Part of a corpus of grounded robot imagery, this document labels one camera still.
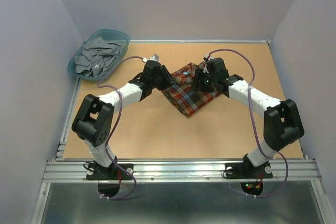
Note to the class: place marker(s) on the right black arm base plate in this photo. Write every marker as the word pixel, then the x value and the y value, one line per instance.
pixel 247 171

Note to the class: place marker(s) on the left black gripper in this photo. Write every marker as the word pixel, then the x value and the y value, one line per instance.
pixel 167 78

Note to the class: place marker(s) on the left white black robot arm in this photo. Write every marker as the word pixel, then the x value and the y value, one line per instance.
pixel 93 121

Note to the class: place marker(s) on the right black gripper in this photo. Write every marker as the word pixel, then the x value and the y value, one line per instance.
pixel 199 76

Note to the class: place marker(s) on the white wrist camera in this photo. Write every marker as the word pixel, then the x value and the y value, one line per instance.
pixel 206 59
pixel 154 57

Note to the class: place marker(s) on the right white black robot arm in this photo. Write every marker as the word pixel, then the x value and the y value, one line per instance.
pixel 282 121

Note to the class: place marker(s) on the teal plastic basket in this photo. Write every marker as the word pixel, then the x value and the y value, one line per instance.
pixel 110 36

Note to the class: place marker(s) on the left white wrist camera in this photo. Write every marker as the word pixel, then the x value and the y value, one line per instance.
pixel 154 57

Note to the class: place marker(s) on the plaid long sleeve shirt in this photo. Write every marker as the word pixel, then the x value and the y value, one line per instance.
pixel 181 96

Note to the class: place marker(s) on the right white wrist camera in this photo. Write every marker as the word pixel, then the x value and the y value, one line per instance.
pixel 206 59

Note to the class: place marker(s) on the aluminium front rail frame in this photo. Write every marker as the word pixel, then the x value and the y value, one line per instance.
pixel 178 172

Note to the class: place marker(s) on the grey long sleeve shirt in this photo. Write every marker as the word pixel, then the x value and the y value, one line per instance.
pixel 97 58

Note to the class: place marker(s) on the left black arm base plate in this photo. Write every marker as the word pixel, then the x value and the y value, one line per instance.
pixel 97 172

